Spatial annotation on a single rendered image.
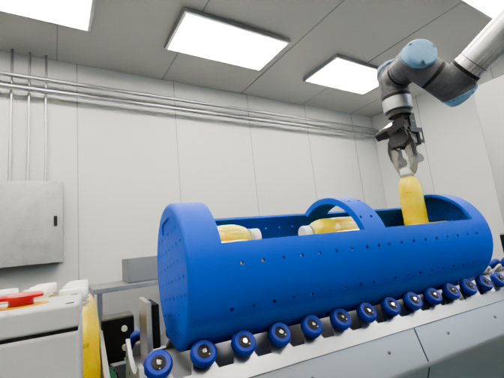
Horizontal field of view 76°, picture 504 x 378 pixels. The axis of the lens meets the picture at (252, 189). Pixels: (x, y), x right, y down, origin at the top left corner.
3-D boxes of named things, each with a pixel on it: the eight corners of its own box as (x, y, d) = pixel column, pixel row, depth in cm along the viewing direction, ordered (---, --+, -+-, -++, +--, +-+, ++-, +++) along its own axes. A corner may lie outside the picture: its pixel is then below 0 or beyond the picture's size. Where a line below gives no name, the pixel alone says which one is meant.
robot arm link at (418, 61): (451, 52, 93) (425, 74, 105) (418, 28, 93) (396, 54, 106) (435, 75, 91) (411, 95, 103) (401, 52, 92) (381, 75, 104)
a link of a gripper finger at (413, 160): (432, 169, 101) (421, 143, 104) (420, 169, 99) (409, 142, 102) (424, 173, 104) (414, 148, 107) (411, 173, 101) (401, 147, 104)
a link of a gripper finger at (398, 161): (412, 176, 108) (411, 148, 108) (400, 176, 105) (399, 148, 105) (404, 177, 110) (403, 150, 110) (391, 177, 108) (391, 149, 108)
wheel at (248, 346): (238, 323, 60) (235, 329, 61) (229, 345, 56) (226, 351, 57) (260, 335, 59) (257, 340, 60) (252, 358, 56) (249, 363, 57)
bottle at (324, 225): (350, 216, 94) (297, 220, 86) (369, 214, 88) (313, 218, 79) (353, 241, 93) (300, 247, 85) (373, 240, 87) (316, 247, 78)
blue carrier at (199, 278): (511, 279, 88) (472, 181, 96) (197, 361, 48) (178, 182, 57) (421, 288, 112) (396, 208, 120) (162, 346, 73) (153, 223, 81)
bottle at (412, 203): (408, 232, 105) (397, 176, 108) (432, 229, 101) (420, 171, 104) (403, 232, 100) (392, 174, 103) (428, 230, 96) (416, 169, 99)
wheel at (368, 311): (360, 297, 73) (355, 301, 74) (358, 313, 69) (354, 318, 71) (379, 306, 73) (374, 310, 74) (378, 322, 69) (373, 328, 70)
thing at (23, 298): (40, 304, 30) (40, 291, 30) (-8, 311, 28) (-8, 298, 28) (46, 300, 33) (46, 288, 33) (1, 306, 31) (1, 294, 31)
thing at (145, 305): (163, 375, 56) (159, 300, 58) (148, 379, 55) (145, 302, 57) (153, 360, 65) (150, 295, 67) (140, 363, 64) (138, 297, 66)
